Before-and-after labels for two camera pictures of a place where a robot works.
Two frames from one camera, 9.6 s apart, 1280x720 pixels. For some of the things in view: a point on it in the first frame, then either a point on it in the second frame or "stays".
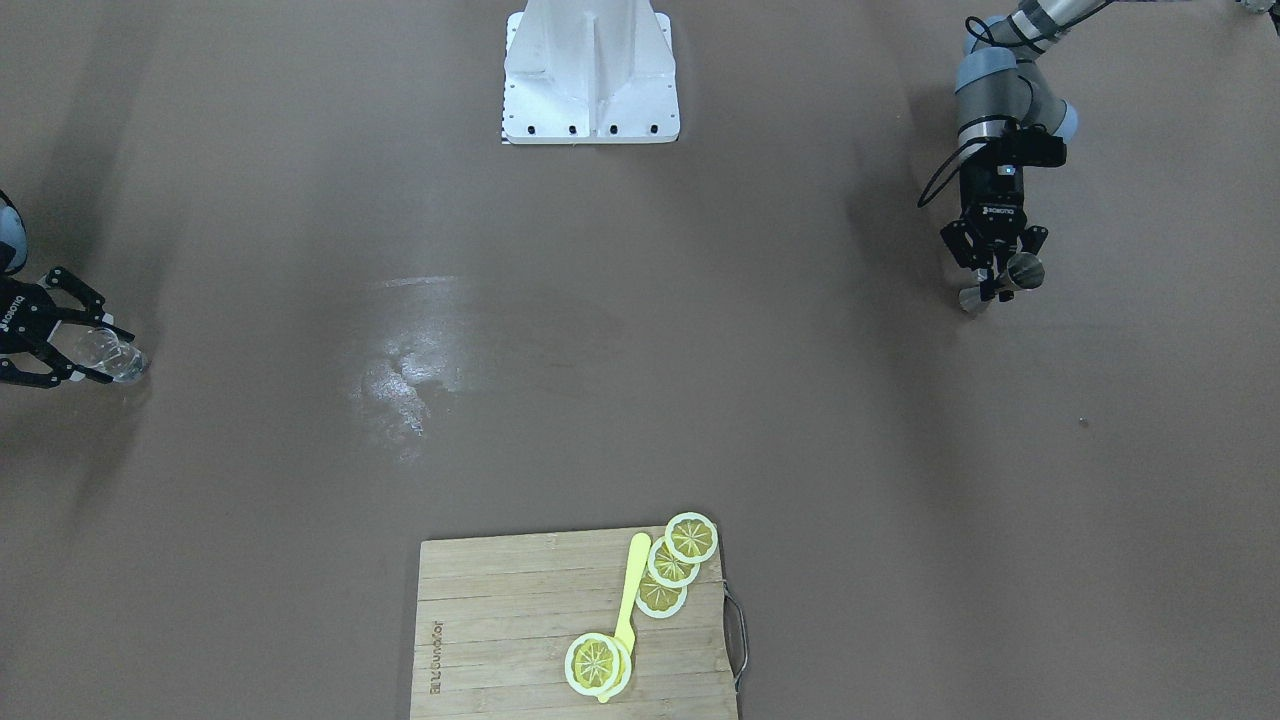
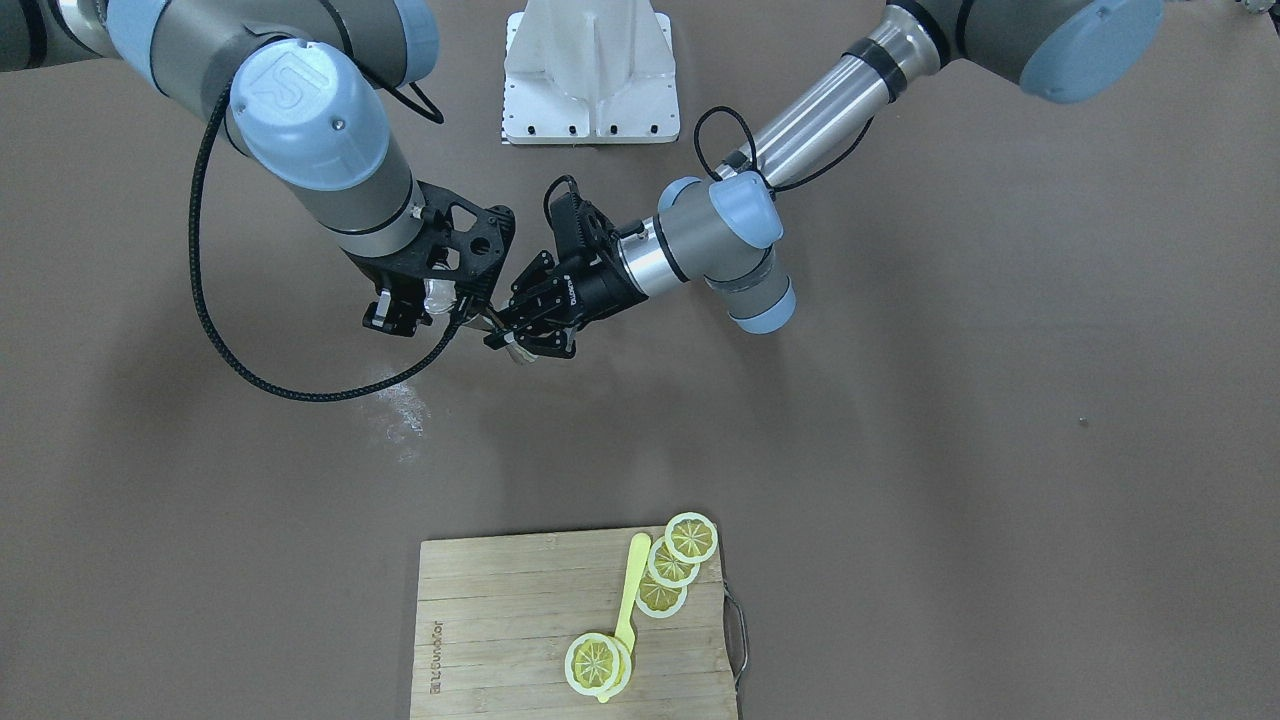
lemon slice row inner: [660, 601] stays
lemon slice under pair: [625, 667] stays
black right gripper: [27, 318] → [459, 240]
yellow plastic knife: [625, 634] stays
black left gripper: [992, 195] → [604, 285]
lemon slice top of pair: [592, 664] stays
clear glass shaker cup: [103, 348] → [440, 295]
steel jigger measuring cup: [1025, 271] → [482, 322]
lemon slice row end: [691, 537] stays
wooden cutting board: [495, 617] stays
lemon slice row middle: [668, 570] stays
